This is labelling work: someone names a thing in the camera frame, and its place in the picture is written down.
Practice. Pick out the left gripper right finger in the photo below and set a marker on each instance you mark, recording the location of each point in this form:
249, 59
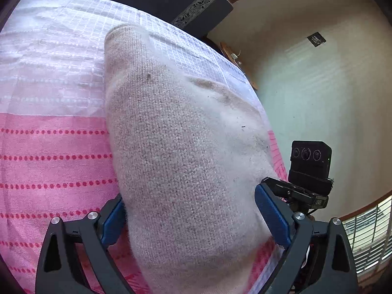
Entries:
317, 257

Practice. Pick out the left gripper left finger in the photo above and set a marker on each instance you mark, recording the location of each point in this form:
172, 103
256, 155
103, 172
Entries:
59, 269

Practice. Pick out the beige knit sweater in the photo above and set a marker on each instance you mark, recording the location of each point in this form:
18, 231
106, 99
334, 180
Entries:
188, 154

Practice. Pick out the pink checked bed sheet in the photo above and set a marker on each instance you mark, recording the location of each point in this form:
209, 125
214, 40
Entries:
55, 152

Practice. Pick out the round wooden side table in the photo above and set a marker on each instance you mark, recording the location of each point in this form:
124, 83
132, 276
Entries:
226, 51

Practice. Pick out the black camera box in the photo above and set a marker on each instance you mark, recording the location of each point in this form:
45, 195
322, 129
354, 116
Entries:
310, 166

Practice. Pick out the black wall switch plate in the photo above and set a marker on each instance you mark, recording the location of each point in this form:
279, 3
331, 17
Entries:
316, 39

